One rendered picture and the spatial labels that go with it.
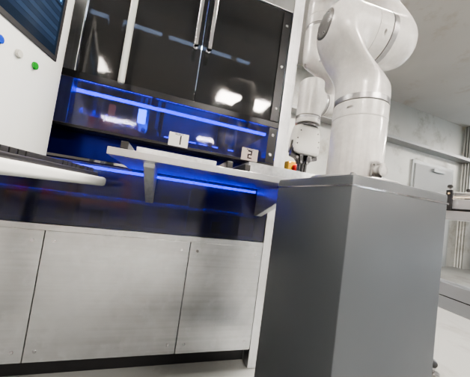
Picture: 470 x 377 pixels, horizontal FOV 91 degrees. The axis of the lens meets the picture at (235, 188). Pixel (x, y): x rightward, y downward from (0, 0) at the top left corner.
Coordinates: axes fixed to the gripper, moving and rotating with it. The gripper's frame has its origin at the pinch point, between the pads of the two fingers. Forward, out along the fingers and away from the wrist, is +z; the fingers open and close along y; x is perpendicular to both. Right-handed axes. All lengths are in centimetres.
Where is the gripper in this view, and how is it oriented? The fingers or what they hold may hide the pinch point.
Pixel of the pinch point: (301, 170)
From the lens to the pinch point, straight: 83.3
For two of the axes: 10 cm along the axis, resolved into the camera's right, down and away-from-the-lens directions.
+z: -1.4, 9.9, -0.4
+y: -9.4, -1.5, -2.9
